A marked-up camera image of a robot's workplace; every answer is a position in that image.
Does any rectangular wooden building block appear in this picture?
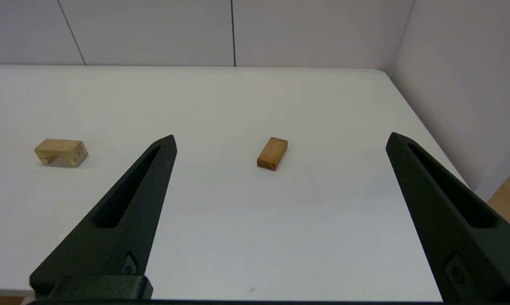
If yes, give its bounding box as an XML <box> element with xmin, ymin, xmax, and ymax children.
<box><xmin>256</xmin><ymin>136</ymin><xmax>289</xmax><ymax>171</ymax></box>

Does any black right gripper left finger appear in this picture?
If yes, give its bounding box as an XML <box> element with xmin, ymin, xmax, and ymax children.
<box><xmin>29</xmin><ymin>134</ymin><xmax>178</xmax><ymax>298</ymax></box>

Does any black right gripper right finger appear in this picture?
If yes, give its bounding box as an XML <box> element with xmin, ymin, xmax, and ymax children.
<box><xmin>385</xmin><ymin>131</ymin><xmax>510</xmax><ymax>302</ymax></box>

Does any arched wooden building block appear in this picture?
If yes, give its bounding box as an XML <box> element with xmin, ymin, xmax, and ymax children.
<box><xmin>34</xmin><ymin>139</ymin><xmax>89</xmax><ymax>167</ymax></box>

